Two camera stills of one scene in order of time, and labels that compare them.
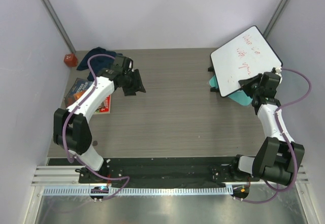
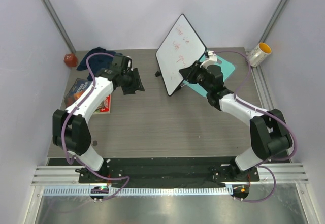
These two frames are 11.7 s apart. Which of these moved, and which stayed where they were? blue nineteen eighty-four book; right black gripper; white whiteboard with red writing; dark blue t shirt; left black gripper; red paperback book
Moved: right black gripper; white whiteboard with red writing
Stayed: blue nineteen eighty-four book; left black gripper; red paperback book; dark blue t shirt
